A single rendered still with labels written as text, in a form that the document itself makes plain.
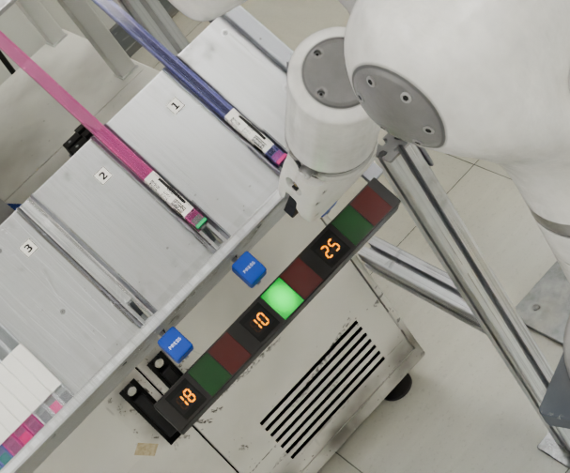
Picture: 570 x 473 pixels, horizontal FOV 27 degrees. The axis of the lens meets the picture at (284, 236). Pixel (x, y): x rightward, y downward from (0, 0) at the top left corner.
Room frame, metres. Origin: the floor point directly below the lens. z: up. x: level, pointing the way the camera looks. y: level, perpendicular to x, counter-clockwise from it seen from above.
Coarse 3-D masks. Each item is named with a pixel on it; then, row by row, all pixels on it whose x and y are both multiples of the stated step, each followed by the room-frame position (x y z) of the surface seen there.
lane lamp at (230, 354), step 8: (224, 336) 0.95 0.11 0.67; (216, 344) 0.95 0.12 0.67; (224, 344) 0.95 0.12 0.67; (232, 344) 0.95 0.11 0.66; (240, 344) 0.94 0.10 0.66; (208, 352) 0.95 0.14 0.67; (216, 352) 0.95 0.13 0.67; (224, 352) 0.94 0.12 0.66; (232, 352) 0.94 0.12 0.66; (240, 352) 0.94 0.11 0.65; (248, 352) 0.93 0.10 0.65; (224, 360) 0.94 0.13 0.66; (232, 360) 0.93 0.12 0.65; (240, 360) 0.93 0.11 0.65; (232, 368) 0.93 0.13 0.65
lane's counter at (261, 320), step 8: (256, 304) 0.97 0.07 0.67; (248, 312) 0.96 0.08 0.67; (256, 312) 0.96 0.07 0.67; (264, 312) 0.96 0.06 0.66; (240, 320) 0.96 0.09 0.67; (248, 320) 0.96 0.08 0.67; (256, 320) 0.95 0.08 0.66; (264, 320) 0.95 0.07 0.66; (272, 320) 0.95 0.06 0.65; (248, 328) 0.95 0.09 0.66; (256, 328) 0.95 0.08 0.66; (264, 328) 0.95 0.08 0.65; (272, 328) 0.94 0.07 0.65; (256, 336) 0.94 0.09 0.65; (264, 336) 0.94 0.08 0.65
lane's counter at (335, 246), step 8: (328, 232) 0.99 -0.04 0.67; (320, 240) 0.99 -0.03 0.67; (328, 240) 0.99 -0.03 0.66; (336, 240) 0.98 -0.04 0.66; (312, 248) 0.99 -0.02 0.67; (320, 248) 0.98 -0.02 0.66; (328, 248) 0.98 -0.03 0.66; (336, 248) 0.98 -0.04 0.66; (344, 248) 0.97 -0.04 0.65; (320, 256) 0.98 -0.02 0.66; (328, 256) 0.97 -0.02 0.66; (336, 256) 0.97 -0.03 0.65; (328, 264) 0.97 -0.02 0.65
